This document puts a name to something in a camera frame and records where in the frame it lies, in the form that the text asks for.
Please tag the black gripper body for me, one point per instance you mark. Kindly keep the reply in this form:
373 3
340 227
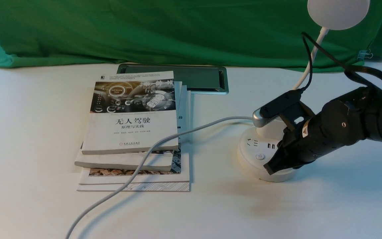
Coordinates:
338 124

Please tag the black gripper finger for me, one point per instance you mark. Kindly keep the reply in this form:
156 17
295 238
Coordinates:
281 160

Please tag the white desk lamp with sockets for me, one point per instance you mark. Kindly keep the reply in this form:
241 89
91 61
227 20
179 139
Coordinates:
258 145

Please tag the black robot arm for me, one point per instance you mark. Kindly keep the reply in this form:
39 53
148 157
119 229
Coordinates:
369 100

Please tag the metal binder clip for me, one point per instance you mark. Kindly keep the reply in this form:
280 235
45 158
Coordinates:
364 54

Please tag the bottom book with circuit pattern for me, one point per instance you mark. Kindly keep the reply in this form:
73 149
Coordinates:
164 187

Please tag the top book with car cover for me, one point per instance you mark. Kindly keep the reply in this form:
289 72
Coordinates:
130 112

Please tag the green backdrop cloth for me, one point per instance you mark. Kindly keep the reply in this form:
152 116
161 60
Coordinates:
244 33

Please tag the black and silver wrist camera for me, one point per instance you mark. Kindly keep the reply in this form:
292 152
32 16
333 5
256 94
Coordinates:
287 106

